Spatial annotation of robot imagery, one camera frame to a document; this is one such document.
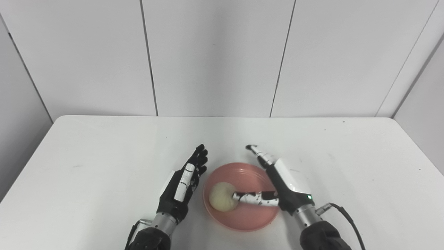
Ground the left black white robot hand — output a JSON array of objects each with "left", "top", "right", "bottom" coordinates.
[{"left": 156, "top": 144, "right": 209, "bottom": 225}]

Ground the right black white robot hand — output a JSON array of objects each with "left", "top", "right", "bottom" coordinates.
[{"left": 232, "top": 144, "right": 315, "bottom": 217}]

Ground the cream steamed bun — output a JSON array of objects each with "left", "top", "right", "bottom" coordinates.
[{"left": 208, "top": 182, "right": 239, "bottom": 213}]

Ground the pink round plate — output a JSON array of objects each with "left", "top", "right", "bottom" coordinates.
[{"left": 203, "top": 162, "right": 281, "bottom": 233}]

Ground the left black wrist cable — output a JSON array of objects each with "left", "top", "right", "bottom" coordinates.
[{"left": 125, "top": 218, "right": 153, "bottom": 250}]

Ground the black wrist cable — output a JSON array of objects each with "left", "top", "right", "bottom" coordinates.
[
  {"left": 315, "top": 202, "right": 367, "bottom": 250},
  {"left": 125, "top": 218, "right": 153, "bottom": 250}
]

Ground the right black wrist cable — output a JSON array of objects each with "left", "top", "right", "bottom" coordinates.
[{"left": 315, "top": 202, "right": 367, "bottom": 250}]

